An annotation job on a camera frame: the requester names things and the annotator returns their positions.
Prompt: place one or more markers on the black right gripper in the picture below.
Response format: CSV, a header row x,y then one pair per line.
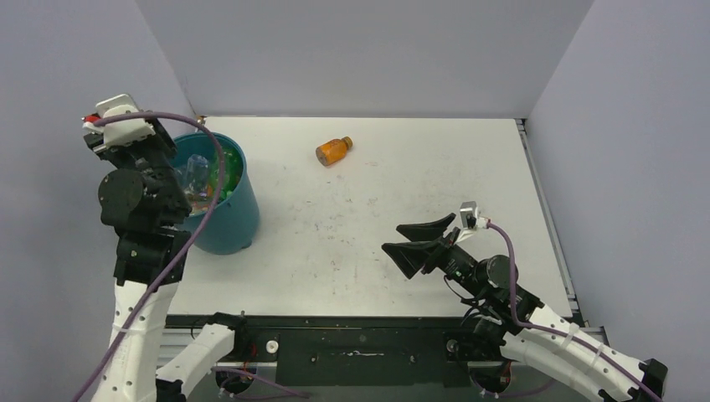
x,y
409,256

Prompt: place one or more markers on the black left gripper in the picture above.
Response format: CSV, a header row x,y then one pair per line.
x,y
120,152

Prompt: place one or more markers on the crushed clear water bottle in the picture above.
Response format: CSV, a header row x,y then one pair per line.
x,y
193,176

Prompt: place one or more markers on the small orange juice bottle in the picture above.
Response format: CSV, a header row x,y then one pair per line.
x,y
333,151

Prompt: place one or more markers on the green plastic bottle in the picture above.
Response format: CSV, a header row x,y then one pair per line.
x,y
233,168

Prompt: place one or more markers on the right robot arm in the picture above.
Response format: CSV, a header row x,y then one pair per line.
x,y
515,325

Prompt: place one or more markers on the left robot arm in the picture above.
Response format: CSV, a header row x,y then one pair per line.
x,y
143,202

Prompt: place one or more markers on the teal plastic bin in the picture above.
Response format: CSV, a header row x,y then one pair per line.
x,y
235,221

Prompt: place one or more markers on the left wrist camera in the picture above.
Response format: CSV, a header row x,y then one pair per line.
x,y
114,124

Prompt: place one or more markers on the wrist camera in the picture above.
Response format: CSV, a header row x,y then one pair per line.
x,y
114,124
469,214

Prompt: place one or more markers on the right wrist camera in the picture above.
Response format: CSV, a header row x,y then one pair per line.
x,y
469,214

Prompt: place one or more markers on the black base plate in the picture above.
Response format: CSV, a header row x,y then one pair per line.
x,y
375,351

